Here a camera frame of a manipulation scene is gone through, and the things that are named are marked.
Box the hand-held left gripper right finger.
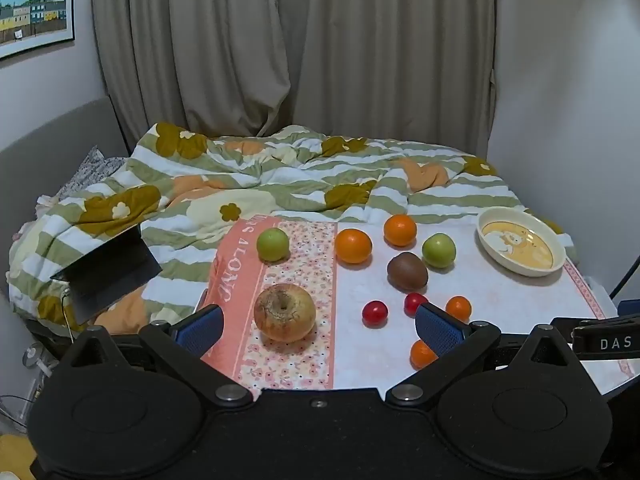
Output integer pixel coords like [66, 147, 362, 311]
[385, 302, 581, 408]

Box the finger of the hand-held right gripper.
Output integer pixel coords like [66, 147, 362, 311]
[550, 313, 640, 333]

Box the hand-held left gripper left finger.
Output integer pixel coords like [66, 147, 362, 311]
[59, 304, 254, 408]

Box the small mandarin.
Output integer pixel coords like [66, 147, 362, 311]
[410, 340, 439, 370]
[445, 296, 473, 322]

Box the red cherry tomato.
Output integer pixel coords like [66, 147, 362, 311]
[362, 300, 390, 328]
[403, 292, 429, 317]

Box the brown kiwi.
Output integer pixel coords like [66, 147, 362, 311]
[386, 252, 429, 291]

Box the large blemished red-yellow apple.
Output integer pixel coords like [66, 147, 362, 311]
[253, 283, 317, 343]

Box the cream plate with yellow print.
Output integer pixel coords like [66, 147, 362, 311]
[476, 206, 567, 277]

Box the green apple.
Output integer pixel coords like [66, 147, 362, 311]
[256, 227, 291, 262]
[421, 232, 457, 268]

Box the orange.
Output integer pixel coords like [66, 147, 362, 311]
[334, 228, 373, 265]
[383, 214, 418, 247]

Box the dark open laptop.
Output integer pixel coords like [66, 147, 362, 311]
[50, 225, 163, 326]

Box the green striped floral blanket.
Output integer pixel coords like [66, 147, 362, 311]
[7, 122, 576, 333]

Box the grey patterned pillow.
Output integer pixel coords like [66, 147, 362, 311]
[52, 145, 128, 201]

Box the grey bed headboard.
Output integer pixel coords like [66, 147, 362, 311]
[0, 95, 131, 271]

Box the beige curtain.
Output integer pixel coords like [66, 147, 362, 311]
[90, 0, 501, 156]

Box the thick black cable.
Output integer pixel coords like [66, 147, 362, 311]
[606, 254, 640, 302]

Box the thin pale cable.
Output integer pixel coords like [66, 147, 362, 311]
[60, 285, 74, 332]

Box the framed wall poster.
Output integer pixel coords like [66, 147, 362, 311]
[0, 0, 76, 61]

